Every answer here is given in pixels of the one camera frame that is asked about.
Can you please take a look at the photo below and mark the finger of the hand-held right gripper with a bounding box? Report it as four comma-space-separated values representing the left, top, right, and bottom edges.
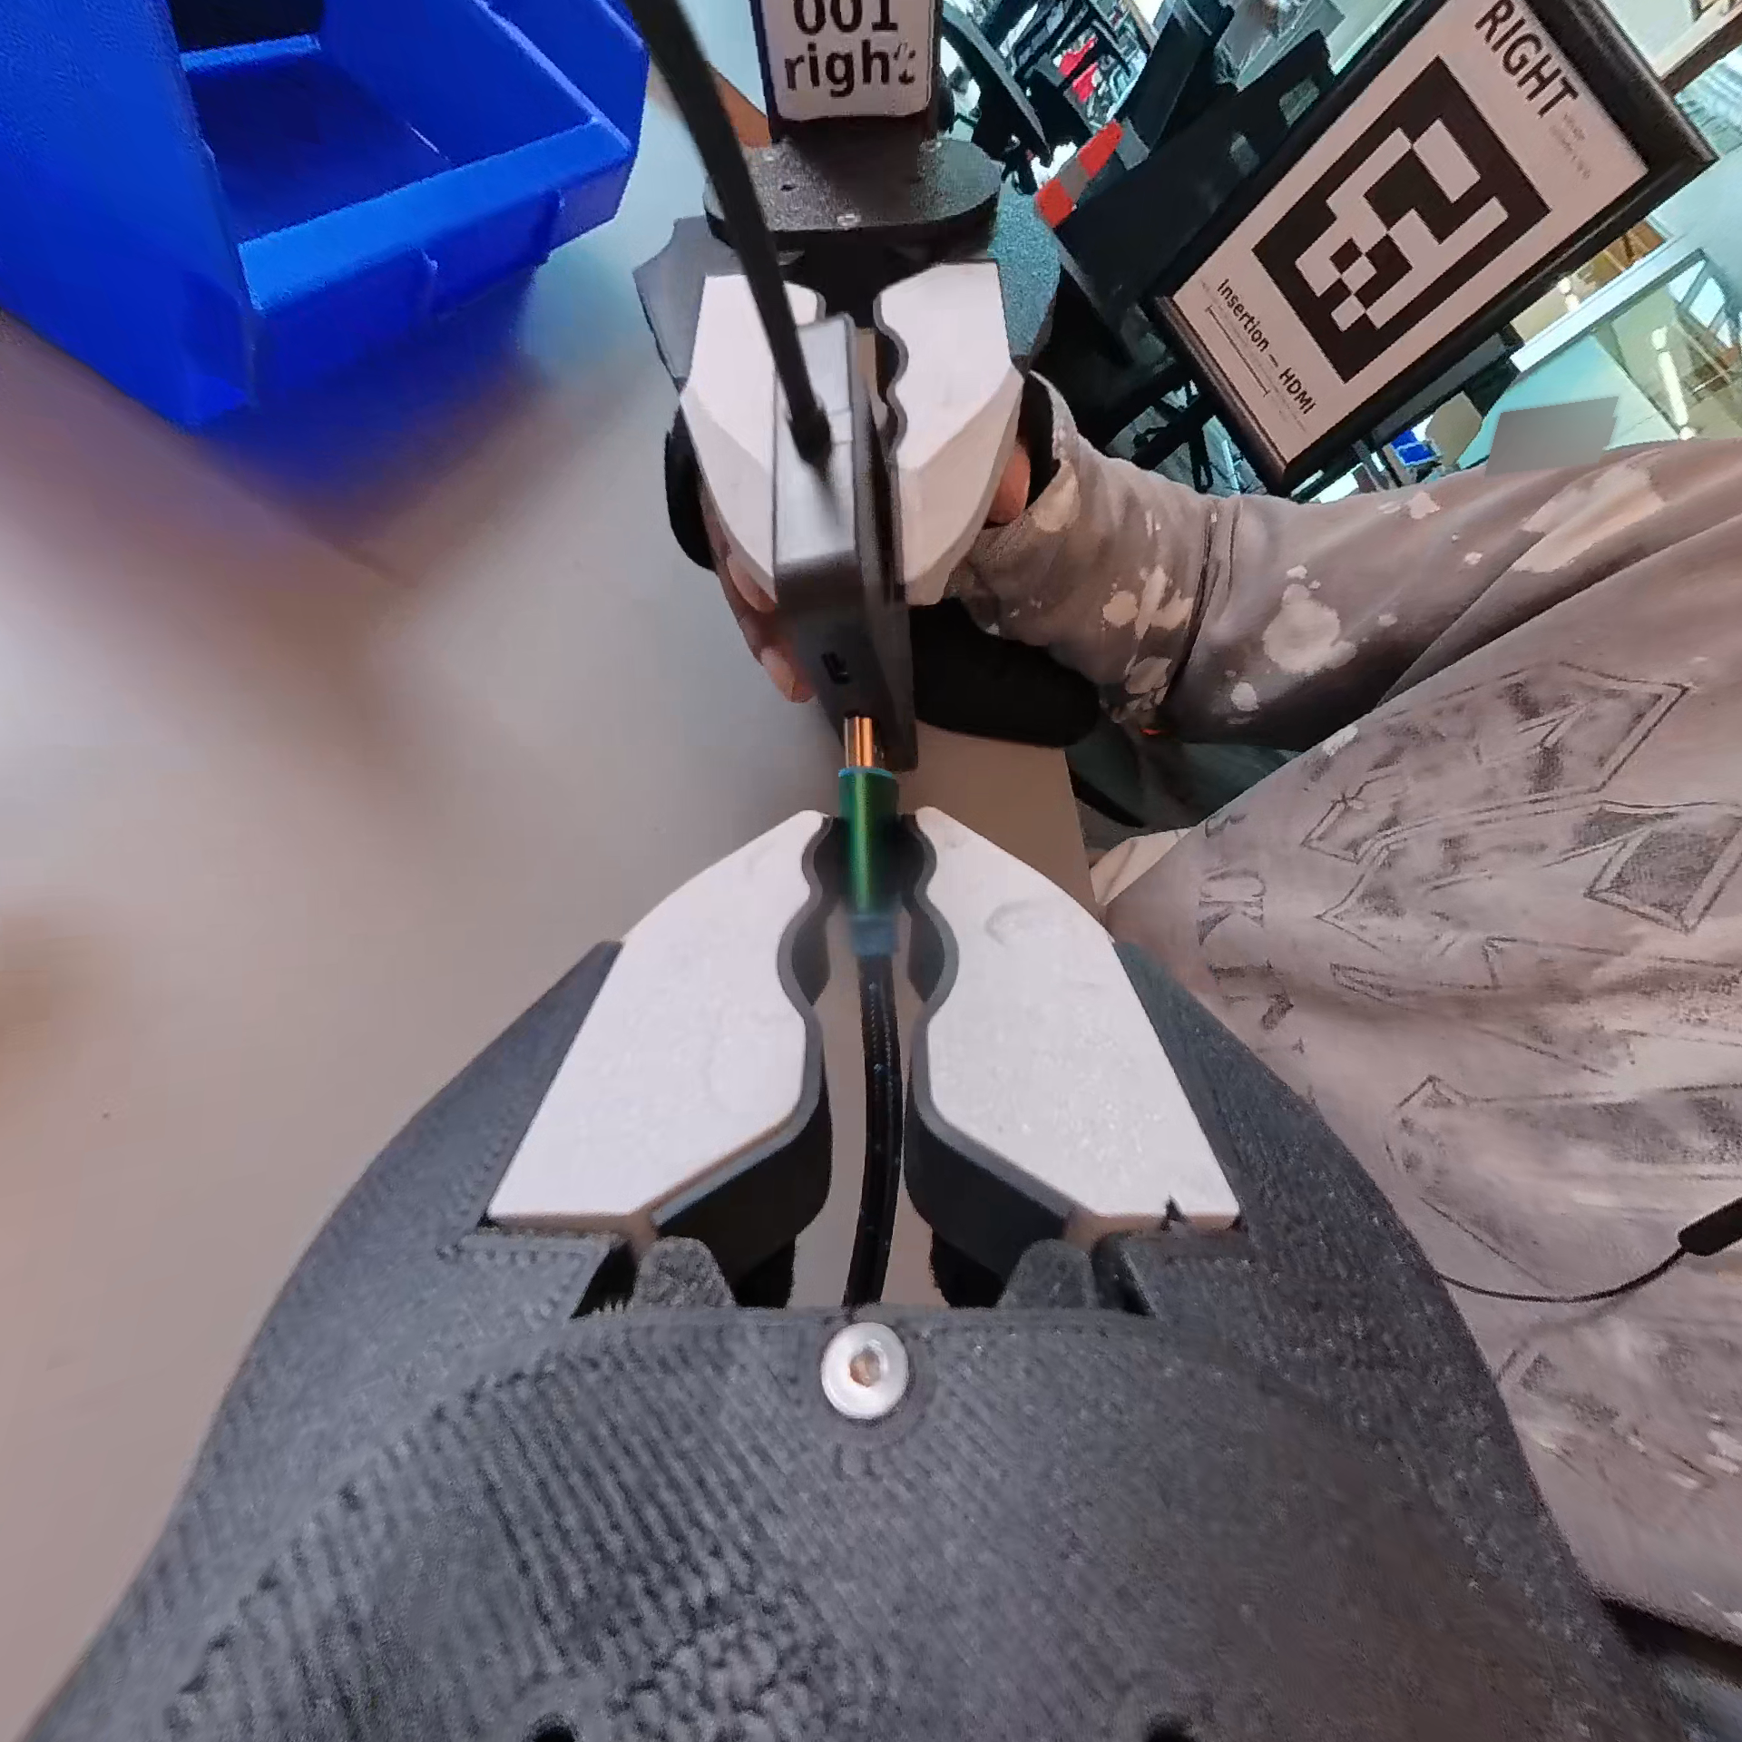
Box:
873, 261, 1025, 607
676, 272, 832, 604

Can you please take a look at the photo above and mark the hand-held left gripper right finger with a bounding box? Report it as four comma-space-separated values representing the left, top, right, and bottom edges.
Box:
900, 804, 1242, 1242

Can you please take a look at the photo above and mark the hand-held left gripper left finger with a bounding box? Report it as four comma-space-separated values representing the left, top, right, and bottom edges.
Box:
485, 809, 835, 1246

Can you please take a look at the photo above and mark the short black hub cable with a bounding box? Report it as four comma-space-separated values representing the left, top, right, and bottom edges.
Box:
630, 0, 835, 467

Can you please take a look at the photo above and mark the green plug hdmi cable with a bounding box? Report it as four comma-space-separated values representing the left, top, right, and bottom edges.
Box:
834, 718, 902, 1310

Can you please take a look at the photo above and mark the blue plastic bin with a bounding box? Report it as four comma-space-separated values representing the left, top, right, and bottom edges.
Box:
0, 0, 648, 436

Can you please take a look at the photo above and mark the person's right hand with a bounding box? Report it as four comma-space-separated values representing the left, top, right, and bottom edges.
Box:
717, 372, 1064, 704

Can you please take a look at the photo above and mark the orange striped cone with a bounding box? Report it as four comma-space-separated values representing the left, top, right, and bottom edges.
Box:
1030, 120, 1127, 230

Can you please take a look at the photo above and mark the black textured pad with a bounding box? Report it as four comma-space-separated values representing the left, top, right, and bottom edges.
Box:
907, 599, 1100, 750

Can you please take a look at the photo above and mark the black framed marker sign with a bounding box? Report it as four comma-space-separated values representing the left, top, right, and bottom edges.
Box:
1148, 0, 1718, 498

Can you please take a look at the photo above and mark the thin black wire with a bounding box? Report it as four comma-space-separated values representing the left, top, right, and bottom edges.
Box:
1434, 1195, 1742, 1306

